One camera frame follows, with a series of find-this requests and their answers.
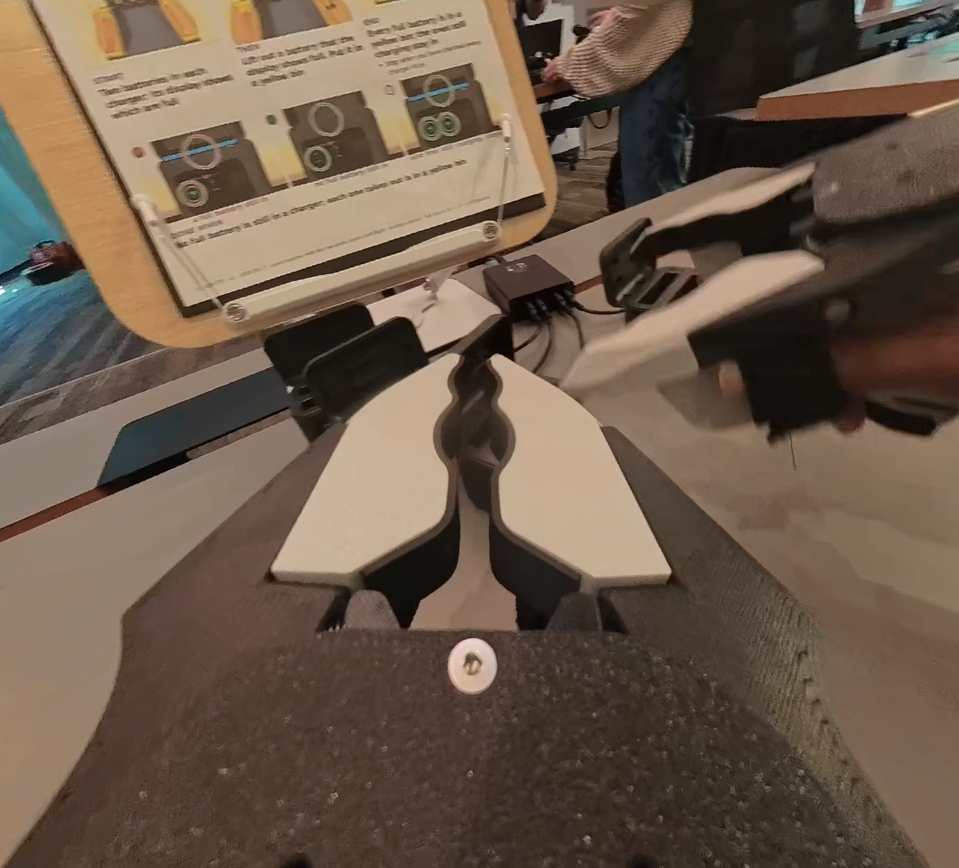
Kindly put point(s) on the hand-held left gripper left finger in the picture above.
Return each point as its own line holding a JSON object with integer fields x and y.
{"x": 367, "y": 494}

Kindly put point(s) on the person's right hand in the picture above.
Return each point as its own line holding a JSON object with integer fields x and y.
{"x": 899, "y": 359}

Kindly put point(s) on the wooden work table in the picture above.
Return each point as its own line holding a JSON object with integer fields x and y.
{"x": 869, "y": 86}

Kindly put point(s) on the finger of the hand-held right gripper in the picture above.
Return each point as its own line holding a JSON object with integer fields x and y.
{"x": 734, "y": 202}
{"x": 675, "y": 329}

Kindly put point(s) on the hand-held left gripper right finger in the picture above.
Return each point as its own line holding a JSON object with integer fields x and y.
{"x": 585, "y": 494}

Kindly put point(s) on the black battery charger case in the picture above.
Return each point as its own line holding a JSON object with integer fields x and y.
{"x": 648, "y": 269}
{"x": 315, "y": 344}
{"x": 360, "y": 366}
{"x": 483, "y": 344}

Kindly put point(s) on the wooden instruction board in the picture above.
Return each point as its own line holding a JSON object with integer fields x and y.
{"x": 60, "y": 179}

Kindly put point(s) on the dark flat mat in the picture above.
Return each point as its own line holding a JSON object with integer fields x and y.
{"x": 195, "y": 434}

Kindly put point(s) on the black charging hub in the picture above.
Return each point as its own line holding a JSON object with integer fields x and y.
{"x": 528, "y": 284}

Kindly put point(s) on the white base mat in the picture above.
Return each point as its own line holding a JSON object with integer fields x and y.
{"x": 450, "y": 321}

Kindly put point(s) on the white clip bar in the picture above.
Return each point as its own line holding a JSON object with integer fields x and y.
{"x": 360, "y": 276}

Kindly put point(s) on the red fire extinguisher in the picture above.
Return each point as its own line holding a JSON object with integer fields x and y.
{"x": 57, "y": 263}

